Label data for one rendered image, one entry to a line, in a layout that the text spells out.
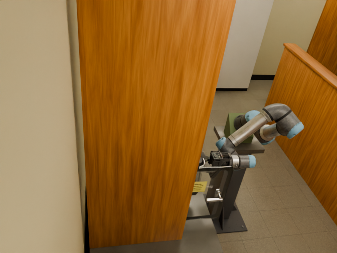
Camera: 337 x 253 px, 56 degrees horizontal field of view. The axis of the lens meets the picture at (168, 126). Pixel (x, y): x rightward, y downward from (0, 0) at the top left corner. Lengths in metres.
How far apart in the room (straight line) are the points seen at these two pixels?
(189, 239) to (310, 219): 1.96
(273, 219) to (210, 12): 2.63
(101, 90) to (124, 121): 0.16
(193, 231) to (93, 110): 1.00
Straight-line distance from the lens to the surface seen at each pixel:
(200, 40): 1.11
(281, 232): 3.36
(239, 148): 2.53
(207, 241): 1.88
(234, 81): 5.20
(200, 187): 1.68
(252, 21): 4.88
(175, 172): 1.44
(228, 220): 3.22
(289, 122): 1.99
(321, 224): 3.64
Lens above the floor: 2.45
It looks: 36 degrees down
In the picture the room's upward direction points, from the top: 8 degrees clockwise
